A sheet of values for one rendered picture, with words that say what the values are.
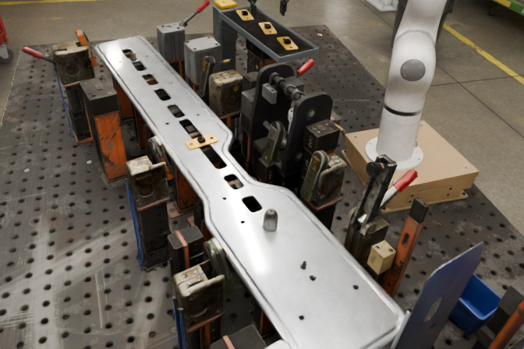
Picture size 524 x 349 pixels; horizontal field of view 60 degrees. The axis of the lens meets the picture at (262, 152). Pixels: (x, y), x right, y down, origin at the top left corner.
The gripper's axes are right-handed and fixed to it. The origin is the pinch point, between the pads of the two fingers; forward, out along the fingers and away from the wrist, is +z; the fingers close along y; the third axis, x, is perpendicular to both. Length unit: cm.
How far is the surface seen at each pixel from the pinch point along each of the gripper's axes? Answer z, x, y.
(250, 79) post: 11.5, 19.0, 10.0
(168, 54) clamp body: 23.7, -24.8, 28.9
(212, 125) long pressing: 21.2, 25.8, 22.6
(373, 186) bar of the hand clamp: 7, 73, -1
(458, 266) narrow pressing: -10, 103, 7
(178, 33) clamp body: 16.4, -25.9, 24.6
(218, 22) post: 11.7, -21.4, 11.0
